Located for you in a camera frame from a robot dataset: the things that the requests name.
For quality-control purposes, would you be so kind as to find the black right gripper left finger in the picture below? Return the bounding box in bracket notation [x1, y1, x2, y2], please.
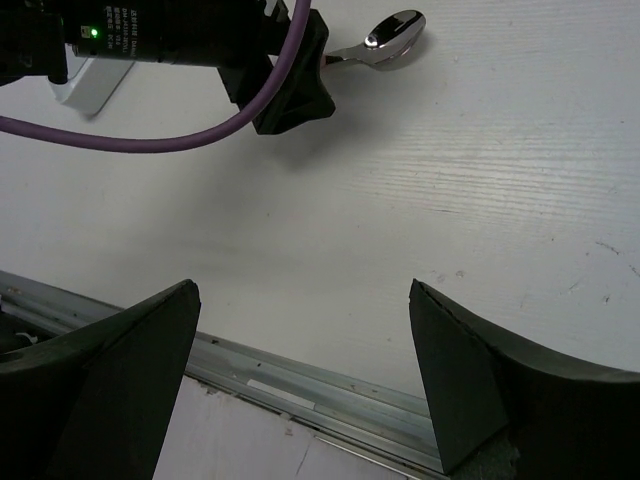
[1, 280, 201, 479]

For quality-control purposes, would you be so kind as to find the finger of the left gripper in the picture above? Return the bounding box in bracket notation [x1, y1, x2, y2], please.
[218, 7, 335, 135]

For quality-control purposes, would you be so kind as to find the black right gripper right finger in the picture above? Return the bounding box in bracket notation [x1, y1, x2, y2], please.
[409, 281, 639, 479]

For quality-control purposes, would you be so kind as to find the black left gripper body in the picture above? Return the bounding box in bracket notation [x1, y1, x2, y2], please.
[1, 0, 280, 84]

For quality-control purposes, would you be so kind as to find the pink handled spoon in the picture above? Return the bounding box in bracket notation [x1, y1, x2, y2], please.
[320, 10, 427, 69]

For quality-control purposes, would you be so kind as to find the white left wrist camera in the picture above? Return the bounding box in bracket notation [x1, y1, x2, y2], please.
[49, 50, 134, 117]

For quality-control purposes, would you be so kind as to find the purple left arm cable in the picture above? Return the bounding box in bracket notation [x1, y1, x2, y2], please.
[0, 0, 314, 154]

